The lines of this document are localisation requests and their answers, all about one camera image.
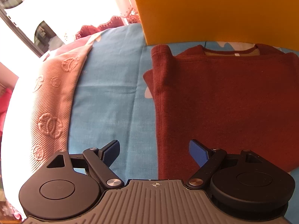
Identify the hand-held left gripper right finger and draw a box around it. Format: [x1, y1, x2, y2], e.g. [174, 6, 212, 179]
[187, 139, 264, 188]

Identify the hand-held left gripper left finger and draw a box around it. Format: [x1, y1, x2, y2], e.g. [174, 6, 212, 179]
[45, 140, 124, 188]

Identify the red knit sweater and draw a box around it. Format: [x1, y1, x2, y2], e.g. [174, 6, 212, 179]
[143, 44, 299, 180]

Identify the blue printed bedsheet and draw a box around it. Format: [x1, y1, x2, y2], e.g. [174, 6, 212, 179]
[68, 24, 299, 182]

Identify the beige embossed blanket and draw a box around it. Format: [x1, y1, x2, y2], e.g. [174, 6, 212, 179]
[1, 48, 93, 175]

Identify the pink pillow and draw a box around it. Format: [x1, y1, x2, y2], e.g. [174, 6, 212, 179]
[48, 34, 101, 59]

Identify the bright pink cloth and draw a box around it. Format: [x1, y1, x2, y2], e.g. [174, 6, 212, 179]
[0, 87, 13, 131]

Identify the dark red crochet cloth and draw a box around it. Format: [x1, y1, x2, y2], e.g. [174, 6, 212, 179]
[75, 14, 142, 40]

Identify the dark outdoor structure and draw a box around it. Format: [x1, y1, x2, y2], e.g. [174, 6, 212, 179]
[34, 21, 66, 52]

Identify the orange board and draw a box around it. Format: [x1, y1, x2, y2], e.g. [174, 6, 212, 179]
[130, 0, 299, 49]

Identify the window frame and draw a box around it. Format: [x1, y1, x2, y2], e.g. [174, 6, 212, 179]
[0, 0, 45, 57]

